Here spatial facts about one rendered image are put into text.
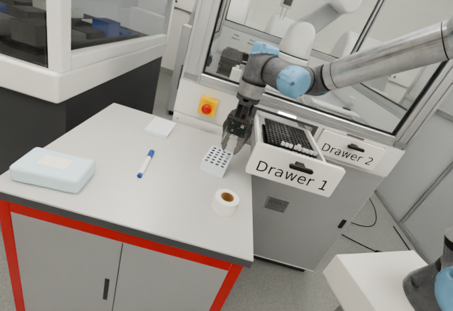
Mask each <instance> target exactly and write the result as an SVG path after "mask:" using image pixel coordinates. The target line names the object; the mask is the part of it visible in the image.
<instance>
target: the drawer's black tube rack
mask: <svg viewBox="0 0 453 311"><path fill-rule="evenodd" d="M264 121H265V125H264V124H262V134H263V140H264V143H265V144H269V143H268V140H271V141H275V142H279V143H281V142H282V141H284V142H285V143H286V142H288V143H289V144H293V147H295V145H298V144H300V145H301V147H302V148H306V149H309V150H312V151H314V150H313V148H312V146H311V144H310V142H309V140H308V138H307V136H306V134H305V132H304V130H300V129H298V128H294V127H291V126H289V125H285V124H283V123H279V122H277V121H272V120H270V119H266V118H265V119H264ZM269 145H272V144H269ZM272 146H275V145H272ZM275 147H279V146H275Z"/></svg>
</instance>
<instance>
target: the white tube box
mask: <svg viewBox="0 0 453 311"><path fill-rule="evenodd" d="M226 155H229V159H228V160H226V159H225V156H226ZM232 157H233V152H230V151H227V150H222V148H220V147H218V146H215V145H212V147H211V148H210V149H209V151H208V152H207V153H206V155H205V156H204V157H203V159H202V161H201V163H200V168H199V169H201V170H203V171H205V172H208V173H210V174H213V175H215V176H217V177H220V178H222V177H223V175H224V173H225V171H226V170H227V167H228V165H229V163H230V161H231V159H232Z"/></svg>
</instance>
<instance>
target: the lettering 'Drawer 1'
mask: <svg viewBox="0 0 453 311"><path fill-rule="evenodd" d="M261 162H262V163H265V162H263V161H259V164H258V166H257V168H256V170H258V171H265V170H266V169H267V168H268V164H267V163H265V164H266V168H265V169H264V170H259V169H258V168H259V166H260V163H261ZM277 170H280V171H282V173H281V172H276V173H275V176H277V177H279V176H280V177H281V176H282V174H283V170H282V169H277ZM277 173H281V174H280V175H276V174H277ZM287 175H288V171H287V172H286V178H285V179H288V178H289V177H290V176H291V181H293V180H294V178H296V176H297V175H296V176H294V178H292V177H293V173H291V174H290V175H289V176H288V177H287ZM301 177H304V176H301ZM301 177H299V178H298V179H297V182H298V183H300V182H299V179H300V178H301ZM304 178H305V177H304ZM300 180H302V181H305V180H306V178H305V180H303V179H300ZM323 181H324V180H323ZM324 182H325V183H324V184H323V186H322V188H318V189H320V190H323V191H324V189H323V187H324V186H325V185H326V182H327V181H324ZM301 184H304V183H301Z"/></svg>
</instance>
